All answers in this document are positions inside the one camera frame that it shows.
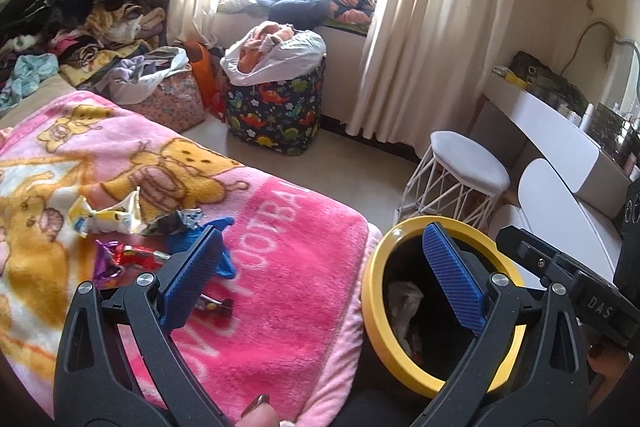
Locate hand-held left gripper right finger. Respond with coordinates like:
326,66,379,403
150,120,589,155
410,223,589,427

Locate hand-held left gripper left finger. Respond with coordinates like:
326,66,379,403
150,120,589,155
54,224,237,427

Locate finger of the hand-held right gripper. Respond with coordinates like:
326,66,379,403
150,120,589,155
495,224,583,295

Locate dark candy bar wrapper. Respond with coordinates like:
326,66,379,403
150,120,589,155
197,297,236,316

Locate blue plastic item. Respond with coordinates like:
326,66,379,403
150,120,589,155
167,216,239,281

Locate silver and black wrapper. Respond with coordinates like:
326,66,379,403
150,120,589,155
145,208,207,239

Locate purple and red foil wrapper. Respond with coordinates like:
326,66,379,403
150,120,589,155
94,239,172,291

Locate yellow-rimmed black trash bin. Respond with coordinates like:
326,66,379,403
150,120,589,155
361,216,529,401

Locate yellow and white snack wrapper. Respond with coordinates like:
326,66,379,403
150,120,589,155
67,188,144,239

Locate person's right hand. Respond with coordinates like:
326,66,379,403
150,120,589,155
585,339,632,391

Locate person's left hand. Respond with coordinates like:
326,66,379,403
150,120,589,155
240,394,282,427

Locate pink cartoon blanket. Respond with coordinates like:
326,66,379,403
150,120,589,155
0,90,372,427

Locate white vanity desk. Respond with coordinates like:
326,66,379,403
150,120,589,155
482,72,632,198

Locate dark storage box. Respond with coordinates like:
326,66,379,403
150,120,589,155
582,102,640,164

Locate small white bottles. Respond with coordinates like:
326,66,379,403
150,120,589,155
565,103,597,131

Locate floral fabric bag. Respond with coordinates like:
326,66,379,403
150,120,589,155
122,69,207,136

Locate small yellow item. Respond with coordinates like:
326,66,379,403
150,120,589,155
492,66,532,86

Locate black handbag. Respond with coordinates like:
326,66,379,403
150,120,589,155
507,51,589,108

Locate dinosaur print laundry basket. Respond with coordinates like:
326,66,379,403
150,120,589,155
222,57,327,156

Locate white-framed mirror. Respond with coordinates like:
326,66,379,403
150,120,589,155
606,38,640,108

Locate orange bag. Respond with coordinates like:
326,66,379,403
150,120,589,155
175,41,224,111

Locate grey and white clothes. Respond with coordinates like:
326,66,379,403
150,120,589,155
107,47,192,104

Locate long cream curtain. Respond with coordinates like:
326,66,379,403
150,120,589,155
345,0,524,158

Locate large white plastic bag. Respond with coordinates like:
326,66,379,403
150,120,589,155
220,29,328,88

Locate orange garment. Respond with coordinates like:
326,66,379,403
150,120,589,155
237,21,297,74

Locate light blue garment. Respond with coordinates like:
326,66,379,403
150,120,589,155
0,54,62,108

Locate dark clothes pile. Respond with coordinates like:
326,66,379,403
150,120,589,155
0,0,172,84

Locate clothes heap on window bench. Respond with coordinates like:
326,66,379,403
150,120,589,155
217,0,379,28

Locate white wire stool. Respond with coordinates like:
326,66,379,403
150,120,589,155
395,130,512,234

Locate mirror cable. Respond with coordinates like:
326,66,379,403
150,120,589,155
564,20,614,74

